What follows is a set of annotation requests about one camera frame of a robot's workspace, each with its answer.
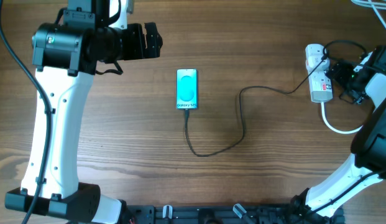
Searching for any Samsung Galaxy smartphone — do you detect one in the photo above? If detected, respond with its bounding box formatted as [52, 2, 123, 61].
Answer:
[176, 68, 198, 110]

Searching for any black USB charging cable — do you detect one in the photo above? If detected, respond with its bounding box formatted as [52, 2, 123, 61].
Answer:
[183, 49, 330, 157]

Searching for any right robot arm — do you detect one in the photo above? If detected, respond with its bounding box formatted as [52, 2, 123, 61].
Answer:
[285, 45, 386, 223]

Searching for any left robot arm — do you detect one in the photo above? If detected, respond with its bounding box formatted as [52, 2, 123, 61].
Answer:
[4, 0, 163, 223]

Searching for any white USB charger plug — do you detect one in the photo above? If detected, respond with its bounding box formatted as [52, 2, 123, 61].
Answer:
[306, 55, 330, 72]

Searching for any white power strip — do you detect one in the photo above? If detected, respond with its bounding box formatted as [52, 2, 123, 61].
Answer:
[305, 44, 333, 103]

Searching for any white power strip cord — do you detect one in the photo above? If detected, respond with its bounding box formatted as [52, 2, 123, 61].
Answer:
[320, 0, 386, 135]

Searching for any white coiled cable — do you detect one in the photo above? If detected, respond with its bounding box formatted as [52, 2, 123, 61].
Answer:
[350, 0, 386, 11]

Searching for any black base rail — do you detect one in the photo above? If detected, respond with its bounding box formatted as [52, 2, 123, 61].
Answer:
[123, 203, 346, 224]

